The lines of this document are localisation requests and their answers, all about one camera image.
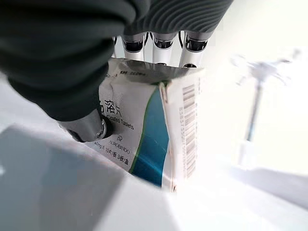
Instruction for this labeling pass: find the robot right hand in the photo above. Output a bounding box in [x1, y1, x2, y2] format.
[0, 0, 234, 143]

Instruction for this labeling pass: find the white teal tablet box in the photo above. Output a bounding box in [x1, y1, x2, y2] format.
[92, 57, 205, 193]

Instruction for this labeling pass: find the white wheeled metal stand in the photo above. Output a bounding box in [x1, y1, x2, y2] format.
[230, 48, 300, 167]

